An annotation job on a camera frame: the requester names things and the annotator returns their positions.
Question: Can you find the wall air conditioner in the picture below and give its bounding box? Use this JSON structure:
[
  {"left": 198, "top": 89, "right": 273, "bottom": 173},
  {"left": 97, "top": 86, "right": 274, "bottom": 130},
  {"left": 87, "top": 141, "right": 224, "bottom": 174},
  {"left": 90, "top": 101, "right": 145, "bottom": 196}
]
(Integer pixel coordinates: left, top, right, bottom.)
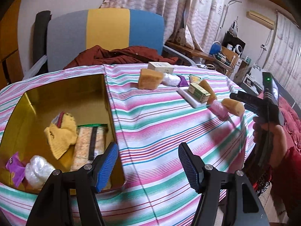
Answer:
[{"left": 246, "top": 10, "right": 275, "bottom": 30}]

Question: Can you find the yellow sponge block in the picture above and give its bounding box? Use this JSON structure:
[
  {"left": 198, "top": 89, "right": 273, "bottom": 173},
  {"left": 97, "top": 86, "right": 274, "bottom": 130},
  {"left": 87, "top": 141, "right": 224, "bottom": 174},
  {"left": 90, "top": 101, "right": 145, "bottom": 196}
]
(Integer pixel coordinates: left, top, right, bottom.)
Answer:
[{"left": 138, "top": 68, "right": 164, "bottom": 90}]

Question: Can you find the purple wrapper packet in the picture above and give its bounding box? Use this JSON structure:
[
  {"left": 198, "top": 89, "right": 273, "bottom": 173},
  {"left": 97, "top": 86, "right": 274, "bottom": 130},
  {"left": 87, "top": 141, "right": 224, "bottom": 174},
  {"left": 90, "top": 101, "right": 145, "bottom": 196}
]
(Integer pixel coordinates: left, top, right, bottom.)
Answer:
[{"left": 6, "top": 152, "right": 25, "bottom": 188}]

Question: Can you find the white box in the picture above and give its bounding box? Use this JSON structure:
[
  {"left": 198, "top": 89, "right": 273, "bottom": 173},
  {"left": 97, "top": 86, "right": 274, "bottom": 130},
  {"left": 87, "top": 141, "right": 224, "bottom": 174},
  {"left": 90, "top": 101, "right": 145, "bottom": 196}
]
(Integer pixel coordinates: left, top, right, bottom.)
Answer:
[{"left": 177, "top": 87, "right": 207, "bottom": 109}]

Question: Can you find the grey yellow blue chair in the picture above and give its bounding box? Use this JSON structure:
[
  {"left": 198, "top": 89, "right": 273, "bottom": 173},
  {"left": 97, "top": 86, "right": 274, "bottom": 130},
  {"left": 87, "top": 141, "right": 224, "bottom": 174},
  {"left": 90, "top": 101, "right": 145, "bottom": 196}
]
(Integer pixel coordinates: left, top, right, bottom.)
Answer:
[{"left": 24, "top": 8, "right": 196, "bottom": 79}]

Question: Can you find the cracker packet black stripe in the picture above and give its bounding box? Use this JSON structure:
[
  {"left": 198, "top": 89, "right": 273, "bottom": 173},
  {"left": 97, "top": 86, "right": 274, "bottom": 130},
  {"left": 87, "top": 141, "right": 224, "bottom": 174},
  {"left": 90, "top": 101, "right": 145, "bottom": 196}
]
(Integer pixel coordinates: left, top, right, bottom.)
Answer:
[{"left": 70, "top": 124, "right": 108, "bottom": 171}]

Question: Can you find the person right hand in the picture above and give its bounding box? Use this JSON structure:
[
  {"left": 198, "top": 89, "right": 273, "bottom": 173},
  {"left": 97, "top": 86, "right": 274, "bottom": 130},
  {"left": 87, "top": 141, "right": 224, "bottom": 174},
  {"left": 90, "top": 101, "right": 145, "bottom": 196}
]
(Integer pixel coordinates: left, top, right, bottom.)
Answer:
[{"left": 252, "top": 116, "right": 288, "bottom": 168}]

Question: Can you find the cream cardboard box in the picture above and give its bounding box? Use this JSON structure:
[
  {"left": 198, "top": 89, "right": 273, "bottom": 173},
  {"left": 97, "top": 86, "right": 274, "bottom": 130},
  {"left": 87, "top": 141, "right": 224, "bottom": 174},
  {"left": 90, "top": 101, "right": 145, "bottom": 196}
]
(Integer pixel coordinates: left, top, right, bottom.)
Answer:
[{"left": 147, "top": 62, "right": 174, "bottom": 74}]

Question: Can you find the wooden wardrobe door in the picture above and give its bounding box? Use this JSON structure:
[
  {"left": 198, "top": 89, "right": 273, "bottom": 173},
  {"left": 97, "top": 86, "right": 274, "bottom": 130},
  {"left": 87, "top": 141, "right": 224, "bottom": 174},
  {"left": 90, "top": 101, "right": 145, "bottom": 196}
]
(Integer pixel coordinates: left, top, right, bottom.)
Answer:
[{"left": 1, "top": 0, "right": 24, "bottom": 88}]

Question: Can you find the wooden side table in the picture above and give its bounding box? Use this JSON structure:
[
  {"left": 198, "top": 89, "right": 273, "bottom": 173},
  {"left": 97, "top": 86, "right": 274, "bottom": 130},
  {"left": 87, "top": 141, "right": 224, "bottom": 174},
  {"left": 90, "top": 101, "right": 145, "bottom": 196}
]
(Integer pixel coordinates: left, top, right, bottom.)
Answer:
[{"left": 163, "top": 41, "right": 234, "bottom": 74}]

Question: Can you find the green yellow small box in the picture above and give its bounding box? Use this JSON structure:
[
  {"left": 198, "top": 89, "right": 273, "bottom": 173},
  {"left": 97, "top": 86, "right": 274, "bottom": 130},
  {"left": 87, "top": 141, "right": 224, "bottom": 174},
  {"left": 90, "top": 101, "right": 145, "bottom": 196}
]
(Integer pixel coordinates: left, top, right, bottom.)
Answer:
[{"left": 188, "top": 83, "right": 211, "bottom": 103}]

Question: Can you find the pink patterned curtain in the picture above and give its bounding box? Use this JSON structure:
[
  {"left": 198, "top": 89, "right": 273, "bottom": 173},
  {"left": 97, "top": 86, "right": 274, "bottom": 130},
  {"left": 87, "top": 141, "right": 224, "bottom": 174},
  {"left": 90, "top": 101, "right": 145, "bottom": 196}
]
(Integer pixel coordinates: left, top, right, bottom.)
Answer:
[{"left": 101, "top": 0, "right": 224, "bottom": 53}]

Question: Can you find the dark red jacket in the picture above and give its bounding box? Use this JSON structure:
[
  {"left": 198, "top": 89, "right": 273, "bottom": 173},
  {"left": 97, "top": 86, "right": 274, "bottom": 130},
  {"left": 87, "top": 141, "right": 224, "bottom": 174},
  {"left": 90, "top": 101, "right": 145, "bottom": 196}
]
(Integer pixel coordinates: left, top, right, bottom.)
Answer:
[{"left": 64, "top": 45, "right": 179, "bottom": 69}]

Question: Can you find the red sleeve forearm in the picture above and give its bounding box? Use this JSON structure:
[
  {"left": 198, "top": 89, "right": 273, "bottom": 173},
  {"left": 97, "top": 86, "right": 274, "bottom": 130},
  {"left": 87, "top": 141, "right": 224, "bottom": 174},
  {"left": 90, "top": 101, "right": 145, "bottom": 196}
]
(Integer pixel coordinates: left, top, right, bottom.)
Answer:
[{"left": 271, "top": 147, "right": 300, "bottom": 225}]

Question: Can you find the white plastic bag bundle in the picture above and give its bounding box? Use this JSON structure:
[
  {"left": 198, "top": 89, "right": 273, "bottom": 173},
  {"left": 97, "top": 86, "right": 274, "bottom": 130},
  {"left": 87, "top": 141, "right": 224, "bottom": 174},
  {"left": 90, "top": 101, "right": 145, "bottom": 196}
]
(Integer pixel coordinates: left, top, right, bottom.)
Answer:
[
  {"left": 162, "top": 73, "right": 181, "bottom": 87},
  {"left": 25, "top": 155, "right": 55, "bottom": 189}
]

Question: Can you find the striped pink green tablecloth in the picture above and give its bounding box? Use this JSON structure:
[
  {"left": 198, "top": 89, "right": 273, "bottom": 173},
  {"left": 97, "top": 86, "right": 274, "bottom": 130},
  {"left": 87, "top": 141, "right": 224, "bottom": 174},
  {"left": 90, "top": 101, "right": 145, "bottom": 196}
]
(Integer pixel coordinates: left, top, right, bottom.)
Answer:
[{"left": 1, "top": 64, "right": 254, "bottom": 225}]

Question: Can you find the yellow sponge chunk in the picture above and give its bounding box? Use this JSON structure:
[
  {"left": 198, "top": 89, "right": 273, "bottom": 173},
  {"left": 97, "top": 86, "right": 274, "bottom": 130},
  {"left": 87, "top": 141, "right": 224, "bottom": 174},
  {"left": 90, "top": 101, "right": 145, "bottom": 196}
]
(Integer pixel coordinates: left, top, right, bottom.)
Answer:
[{"left": 221, "top": 98, "right": 245, "bottom": 116}]

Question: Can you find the yellow knitted cloth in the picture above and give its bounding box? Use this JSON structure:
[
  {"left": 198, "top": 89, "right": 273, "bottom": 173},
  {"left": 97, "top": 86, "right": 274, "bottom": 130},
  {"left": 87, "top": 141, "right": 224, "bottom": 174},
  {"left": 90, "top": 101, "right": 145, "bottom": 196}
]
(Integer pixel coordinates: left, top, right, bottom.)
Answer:
[{"left": 44, "top": 112, "right": 78, "bottom": 160}]

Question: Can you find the pink sponge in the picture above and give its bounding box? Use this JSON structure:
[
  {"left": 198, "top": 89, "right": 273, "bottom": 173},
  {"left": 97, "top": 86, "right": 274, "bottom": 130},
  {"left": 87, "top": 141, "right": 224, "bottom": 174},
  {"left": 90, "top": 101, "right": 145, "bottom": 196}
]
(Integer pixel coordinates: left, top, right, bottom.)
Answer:
[{"left": 208, "top": 99, "right": 229, "bottom": 119}]

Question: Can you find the green yellow snack packet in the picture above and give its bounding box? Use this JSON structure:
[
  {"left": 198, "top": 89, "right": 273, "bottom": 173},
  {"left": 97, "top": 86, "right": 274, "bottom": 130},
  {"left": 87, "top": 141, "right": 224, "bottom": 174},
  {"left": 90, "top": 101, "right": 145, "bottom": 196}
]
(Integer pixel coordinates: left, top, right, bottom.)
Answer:
[{"left": 189, "top": 75, "right": 201, "bottom": 84}]

